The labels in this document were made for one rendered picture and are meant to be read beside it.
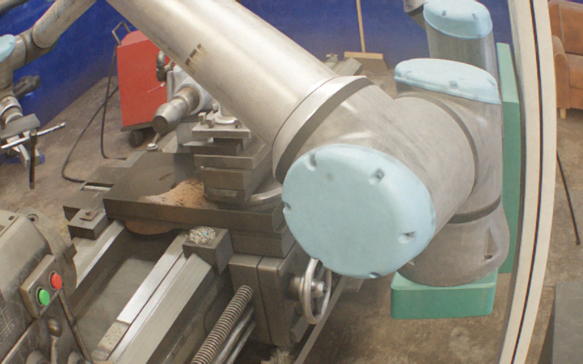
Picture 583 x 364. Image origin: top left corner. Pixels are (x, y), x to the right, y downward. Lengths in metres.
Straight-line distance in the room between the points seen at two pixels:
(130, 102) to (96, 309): 3.03
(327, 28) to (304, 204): 5.21
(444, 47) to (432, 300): 0.54
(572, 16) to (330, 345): 3.34
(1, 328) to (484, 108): 0.82
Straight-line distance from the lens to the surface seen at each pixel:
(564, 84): 4.98
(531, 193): 1.09
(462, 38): 1.34
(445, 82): 0.88
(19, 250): 1.17
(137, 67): 4.79
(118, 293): 2.06
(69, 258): 1.50
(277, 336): 2.08
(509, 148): 1.05
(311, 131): 0.78
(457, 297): 0.99
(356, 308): 3.12
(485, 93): 0.90
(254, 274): 1.97
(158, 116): 2.12
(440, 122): 0.84
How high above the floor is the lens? 1.83
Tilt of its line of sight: 27 degrees down
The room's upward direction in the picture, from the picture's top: 6 degrees counter-clockwise
